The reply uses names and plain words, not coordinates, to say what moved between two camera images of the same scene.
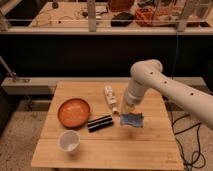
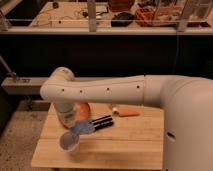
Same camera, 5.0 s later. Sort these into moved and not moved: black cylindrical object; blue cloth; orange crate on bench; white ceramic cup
Moved: blue cloth
Not moved: black cylindrical object; white ceramic cup; orange crate on bench
